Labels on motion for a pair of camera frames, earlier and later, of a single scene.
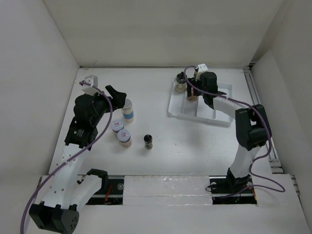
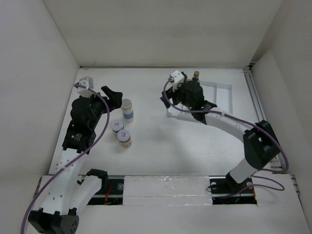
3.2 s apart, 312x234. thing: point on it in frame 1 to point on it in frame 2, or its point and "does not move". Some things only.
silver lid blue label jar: [127, 111] does not move
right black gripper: [194, 82] to [181, 87]
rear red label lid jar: [117, 126] does not move
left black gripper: [117, 97] does not move
